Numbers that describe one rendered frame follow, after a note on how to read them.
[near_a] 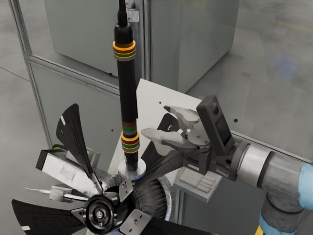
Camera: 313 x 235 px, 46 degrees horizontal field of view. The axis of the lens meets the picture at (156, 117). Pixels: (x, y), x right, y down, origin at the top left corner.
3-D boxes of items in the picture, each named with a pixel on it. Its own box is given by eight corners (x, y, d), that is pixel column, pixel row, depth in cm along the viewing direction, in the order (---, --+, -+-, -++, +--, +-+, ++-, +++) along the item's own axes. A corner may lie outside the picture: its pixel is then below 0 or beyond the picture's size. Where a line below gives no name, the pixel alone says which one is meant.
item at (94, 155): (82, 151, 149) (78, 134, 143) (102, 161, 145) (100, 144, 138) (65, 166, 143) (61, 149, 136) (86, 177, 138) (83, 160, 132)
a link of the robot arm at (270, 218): (311, 221, 79) (326, 189, 72) (279, 251, 74) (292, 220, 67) (281, 198, 84) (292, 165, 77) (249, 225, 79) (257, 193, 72)
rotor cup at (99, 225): (94, 218, 123) (71, 226, 112) (108, 178, 122) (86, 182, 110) (130, 238, 118) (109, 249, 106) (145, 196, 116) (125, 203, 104)
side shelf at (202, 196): (163, 139, 189) (164, 135, 187) (228, 167, 175) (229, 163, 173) (138, 169, 173) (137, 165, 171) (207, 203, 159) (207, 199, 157)
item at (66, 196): (106, 206, 125) (27, 190, 139) (106, 200, 125) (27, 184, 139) (102, 207, 123) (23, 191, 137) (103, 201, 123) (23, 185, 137)
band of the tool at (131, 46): (114, 51, 74) (113, 38, 72) (135, 50, 74) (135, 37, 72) (113, 62, 71) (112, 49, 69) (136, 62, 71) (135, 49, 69)
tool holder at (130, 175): (119, 154, 99) (116, 127, 92) (145, 153, 99) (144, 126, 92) (118, 181, 92) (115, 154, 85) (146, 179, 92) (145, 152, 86)
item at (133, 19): (121, 28, 142) (119, 7, 137) (139, 28, 143) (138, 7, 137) (120, 41, 135) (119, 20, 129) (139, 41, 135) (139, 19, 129)
